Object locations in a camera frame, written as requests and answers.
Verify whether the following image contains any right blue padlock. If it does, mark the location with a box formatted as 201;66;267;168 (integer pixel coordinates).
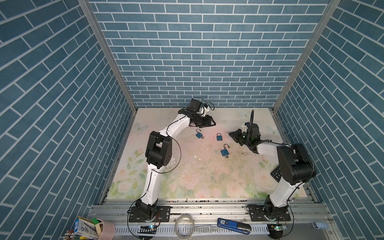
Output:
221;144;230;158

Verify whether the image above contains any white blue cardboard box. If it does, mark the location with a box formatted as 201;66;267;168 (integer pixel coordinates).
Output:
74;217;99;240

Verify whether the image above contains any blue padlock with key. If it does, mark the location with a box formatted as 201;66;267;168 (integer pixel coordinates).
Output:
217;133;223;141

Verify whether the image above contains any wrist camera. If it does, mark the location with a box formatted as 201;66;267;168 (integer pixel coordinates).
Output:
201;103;210;117
242;122;249;133

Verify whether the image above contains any blue black handheld device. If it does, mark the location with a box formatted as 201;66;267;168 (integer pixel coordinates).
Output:
217;218;252;235

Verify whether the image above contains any pink cup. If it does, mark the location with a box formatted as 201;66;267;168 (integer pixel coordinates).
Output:
98;219;116;240

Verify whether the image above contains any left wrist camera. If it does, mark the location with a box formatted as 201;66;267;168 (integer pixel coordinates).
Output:
201;103;210;117

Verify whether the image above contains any far blue padlock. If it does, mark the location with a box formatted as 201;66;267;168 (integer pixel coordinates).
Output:
196;129;205;139

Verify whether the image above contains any black calculator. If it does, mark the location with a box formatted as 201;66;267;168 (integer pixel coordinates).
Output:
271;166;282;182

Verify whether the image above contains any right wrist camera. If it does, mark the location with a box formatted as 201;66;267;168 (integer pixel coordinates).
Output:
242;122;249;133

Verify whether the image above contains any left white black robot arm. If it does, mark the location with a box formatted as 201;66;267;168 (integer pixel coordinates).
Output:
128;99;216;222

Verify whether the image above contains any small light blue object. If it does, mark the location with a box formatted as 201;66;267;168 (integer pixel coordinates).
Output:
312;222;329;230

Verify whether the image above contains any floral table mat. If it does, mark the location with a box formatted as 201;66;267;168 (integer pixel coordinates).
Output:
107;108;282;200

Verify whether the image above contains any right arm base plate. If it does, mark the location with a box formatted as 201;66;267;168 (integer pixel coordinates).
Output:
246;204;292;222

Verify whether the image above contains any aluminium rail frame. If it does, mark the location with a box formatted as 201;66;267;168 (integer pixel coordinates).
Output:
89;199;342;240

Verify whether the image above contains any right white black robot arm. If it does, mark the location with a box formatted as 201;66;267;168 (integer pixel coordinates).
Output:
229;122;316;221

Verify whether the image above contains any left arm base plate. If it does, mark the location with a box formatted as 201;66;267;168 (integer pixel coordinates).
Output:
127;206;171;223

